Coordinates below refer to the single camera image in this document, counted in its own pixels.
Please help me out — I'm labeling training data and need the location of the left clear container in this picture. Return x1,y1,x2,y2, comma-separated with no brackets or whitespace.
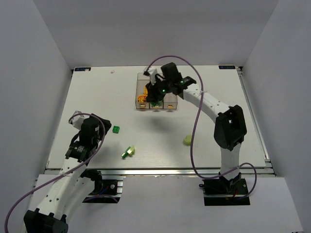
135,73,150,109

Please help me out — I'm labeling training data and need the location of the green lego plate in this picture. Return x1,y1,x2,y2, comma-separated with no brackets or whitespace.
121,147,131,159

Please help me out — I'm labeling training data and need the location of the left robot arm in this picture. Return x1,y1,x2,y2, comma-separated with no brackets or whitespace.
23,111,112,233

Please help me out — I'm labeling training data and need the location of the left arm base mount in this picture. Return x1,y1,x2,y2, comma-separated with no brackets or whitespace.
81,169,123,203

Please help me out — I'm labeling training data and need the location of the right clear container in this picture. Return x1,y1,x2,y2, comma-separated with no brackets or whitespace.
163,72,179,110

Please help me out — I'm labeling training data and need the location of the middle clear container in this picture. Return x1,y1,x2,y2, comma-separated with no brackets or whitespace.
149,72,164,110

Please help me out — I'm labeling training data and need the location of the light green sloped lego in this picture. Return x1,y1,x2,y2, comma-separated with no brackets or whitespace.
183,134,192,146

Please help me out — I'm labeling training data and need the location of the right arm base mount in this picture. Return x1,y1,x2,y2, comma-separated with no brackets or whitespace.
199,179,250,206

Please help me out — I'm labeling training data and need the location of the blue label sticker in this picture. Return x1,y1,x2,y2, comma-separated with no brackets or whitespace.
74,67,91,72
218,65,236,69

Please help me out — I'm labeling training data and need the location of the right blue label sticker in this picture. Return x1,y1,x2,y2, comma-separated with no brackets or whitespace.
218,65,236,69

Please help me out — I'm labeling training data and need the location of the clear container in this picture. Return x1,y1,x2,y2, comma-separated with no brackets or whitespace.
163,72,179,110
135,73,150,109
149,72,164,110

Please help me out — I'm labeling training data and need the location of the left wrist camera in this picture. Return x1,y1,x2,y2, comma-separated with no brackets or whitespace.
68,111,85,130

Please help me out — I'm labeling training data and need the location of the left blue label sticker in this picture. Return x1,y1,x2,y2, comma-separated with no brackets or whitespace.
74,67,91,72

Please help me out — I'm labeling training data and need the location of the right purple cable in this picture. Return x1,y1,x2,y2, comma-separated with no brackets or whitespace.
145,55,258,200

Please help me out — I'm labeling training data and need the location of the green 2x2 lego brick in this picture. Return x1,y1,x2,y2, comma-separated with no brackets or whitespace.
112,126,120,133

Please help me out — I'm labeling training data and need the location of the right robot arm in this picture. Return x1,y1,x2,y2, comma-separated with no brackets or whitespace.
143,63,247,184

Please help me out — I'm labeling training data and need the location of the orange round lego piece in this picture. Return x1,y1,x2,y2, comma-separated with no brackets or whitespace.
137,95,147,102

